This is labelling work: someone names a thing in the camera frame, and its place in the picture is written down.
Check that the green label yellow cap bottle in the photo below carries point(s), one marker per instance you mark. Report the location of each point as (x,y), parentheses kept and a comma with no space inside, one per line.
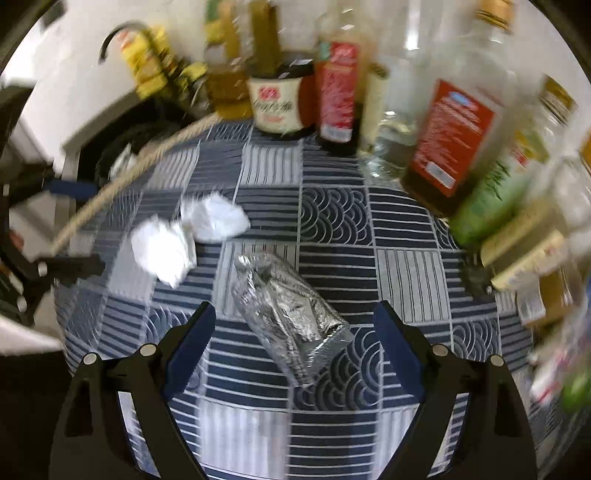
(213,23)

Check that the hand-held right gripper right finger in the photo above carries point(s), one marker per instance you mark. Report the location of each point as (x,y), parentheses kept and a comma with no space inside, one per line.
(399,350)

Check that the clear bottle with cream label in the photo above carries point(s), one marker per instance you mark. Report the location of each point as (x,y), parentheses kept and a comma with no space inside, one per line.
(392,138)

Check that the black faucet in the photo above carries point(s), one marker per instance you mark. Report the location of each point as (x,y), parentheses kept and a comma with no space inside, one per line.
(108,39)

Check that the yellow dish soap bottle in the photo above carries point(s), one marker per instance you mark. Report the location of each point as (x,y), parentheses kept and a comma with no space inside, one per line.
(143,60)

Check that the cream label glass bottle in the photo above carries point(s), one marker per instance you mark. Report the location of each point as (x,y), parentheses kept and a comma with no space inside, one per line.
(526,258)

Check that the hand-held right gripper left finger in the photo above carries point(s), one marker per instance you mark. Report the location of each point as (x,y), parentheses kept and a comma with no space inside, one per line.
(189,350)

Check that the red label sauce bottle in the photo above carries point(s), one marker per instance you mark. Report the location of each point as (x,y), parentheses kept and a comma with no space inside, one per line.
(339,92)

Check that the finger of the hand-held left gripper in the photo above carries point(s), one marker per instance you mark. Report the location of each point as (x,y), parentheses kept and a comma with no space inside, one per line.
(74,189)
(69,267)

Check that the blue white patterned tablecloth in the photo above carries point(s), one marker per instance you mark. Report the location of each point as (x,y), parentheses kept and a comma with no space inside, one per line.
(332,258)

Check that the green and white packet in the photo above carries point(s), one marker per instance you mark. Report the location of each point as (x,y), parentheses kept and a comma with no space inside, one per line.
(568,387)

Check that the dark bottle with red label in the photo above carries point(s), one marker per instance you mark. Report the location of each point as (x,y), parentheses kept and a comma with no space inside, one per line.
(452,138)

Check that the dark jar with white label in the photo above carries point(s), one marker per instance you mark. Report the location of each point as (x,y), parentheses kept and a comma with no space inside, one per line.
(277,106)

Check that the yellow oil glass bottle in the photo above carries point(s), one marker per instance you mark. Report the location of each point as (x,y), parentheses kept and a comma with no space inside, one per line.
(228,92)

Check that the silver foil packet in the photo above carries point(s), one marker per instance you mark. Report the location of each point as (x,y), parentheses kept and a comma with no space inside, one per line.
(286,314)

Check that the black bin bag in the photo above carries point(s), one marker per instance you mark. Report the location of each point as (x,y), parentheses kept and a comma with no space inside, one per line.
(115,138)

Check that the yellow rubber gloves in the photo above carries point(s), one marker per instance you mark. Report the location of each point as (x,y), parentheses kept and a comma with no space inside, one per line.
(194,71)

